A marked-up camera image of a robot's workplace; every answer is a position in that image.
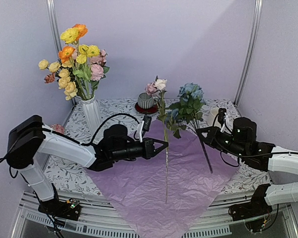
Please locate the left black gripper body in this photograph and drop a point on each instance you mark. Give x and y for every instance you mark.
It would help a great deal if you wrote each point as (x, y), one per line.
(147, 153)

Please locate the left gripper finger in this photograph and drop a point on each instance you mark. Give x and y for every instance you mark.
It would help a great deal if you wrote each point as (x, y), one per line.
(160, 141)
(159, 149)

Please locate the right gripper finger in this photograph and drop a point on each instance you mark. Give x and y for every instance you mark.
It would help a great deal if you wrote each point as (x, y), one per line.
(206, 129)
(204, 137)

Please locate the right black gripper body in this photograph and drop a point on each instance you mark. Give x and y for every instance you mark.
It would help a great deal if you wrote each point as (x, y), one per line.
(230, 146)

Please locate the blue fabric flower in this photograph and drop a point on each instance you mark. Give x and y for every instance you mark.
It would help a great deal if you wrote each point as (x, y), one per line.
(186, 113)

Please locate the purple wrapping paper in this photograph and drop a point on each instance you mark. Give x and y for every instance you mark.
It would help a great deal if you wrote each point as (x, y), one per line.
(164, 196)

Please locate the mauve pink flower stem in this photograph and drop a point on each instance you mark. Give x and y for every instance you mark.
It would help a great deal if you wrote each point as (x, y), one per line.
(164, 109)

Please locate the white ribbed vase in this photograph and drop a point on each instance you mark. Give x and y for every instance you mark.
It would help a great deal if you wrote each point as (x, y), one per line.
(92, 114)

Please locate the pink rose stem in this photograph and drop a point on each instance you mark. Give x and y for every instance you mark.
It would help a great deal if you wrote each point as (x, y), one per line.
(98, 69)

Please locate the pale yellow rose stem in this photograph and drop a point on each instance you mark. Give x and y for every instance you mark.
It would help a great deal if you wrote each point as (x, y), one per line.
(64, 77)

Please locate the dusty red white flower stem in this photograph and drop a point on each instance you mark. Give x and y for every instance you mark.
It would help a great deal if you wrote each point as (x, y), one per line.
(49, 78)

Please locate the orange flower stem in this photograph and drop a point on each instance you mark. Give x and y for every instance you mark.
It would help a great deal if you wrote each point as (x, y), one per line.
(71, 52)

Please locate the bright yellow flower stem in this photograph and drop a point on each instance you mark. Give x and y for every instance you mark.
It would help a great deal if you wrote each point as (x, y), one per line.
(86, 53)

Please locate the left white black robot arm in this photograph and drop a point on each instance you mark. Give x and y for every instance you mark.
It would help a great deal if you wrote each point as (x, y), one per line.
(32, 137)

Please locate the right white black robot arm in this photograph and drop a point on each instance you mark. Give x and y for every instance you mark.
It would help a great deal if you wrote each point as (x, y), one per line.
(262, 156)

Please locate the cream white mug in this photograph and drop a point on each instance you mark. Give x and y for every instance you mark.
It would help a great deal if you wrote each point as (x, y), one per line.
(211, 117)

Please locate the dark red coaster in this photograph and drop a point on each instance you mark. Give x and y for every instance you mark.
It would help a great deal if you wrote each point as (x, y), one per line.
(149, 111)

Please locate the striped grey mug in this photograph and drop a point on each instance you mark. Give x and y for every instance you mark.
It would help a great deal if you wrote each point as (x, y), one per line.
(146, 101)

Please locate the floral patterned table mat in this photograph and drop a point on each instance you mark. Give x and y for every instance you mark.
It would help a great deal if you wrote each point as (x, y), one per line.
(71, 177)

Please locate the pink patterned ball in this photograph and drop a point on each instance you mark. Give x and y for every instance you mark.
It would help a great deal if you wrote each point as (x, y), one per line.
(57, 128)

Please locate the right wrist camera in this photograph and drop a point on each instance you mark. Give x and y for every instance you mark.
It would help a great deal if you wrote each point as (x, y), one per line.
(223, 119)

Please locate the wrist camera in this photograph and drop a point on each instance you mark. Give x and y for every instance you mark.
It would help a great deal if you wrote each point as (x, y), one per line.
(142, 128)
(223, 119)

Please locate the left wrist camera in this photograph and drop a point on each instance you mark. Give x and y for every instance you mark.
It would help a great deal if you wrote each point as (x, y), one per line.
(142, 128)

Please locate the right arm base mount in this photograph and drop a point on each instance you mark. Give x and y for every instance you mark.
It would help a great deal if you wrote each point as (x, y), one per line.
(249, 210)

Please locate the aluminium front rail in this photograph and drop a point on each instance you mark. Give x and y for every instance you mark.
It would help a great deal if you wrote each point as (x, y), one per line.
(99, 219)

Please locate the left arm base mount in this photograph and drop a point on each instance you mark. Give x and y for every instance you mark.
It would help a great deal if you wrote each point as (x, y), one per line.
(69, 209)

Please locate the right aluminium frame post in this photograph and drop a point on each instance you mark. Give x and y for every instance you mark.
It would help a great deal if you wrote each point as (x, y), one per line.
(250, 50)

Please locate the aluminium frame post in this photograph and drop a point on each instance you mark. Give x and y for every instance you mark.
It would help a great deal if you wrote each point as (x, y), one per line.
(250, 50)
(54, 24)

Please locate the left aluminium frame post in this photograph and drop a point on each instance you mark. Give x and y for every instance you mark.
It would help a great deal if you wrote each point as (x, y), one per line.
(54, 24)

